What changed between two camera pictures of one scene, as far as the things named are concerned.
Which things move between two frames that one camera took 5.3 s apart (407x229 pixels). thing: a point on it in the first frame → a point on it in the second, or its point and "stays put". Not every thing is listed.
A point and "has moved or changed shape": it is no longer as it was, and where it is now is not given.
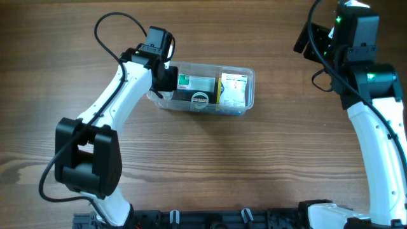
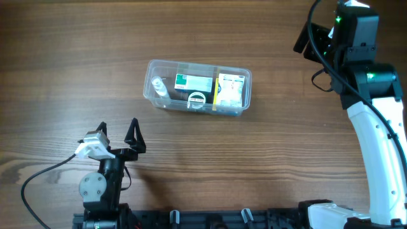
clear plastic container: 210,88 stays put
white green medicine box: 199,83 stays put
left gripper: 172,80 → 138,144
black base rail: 185,218 stays put
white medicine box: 233,90 stays put
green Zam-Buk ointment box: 200,100 has moved or changed shape
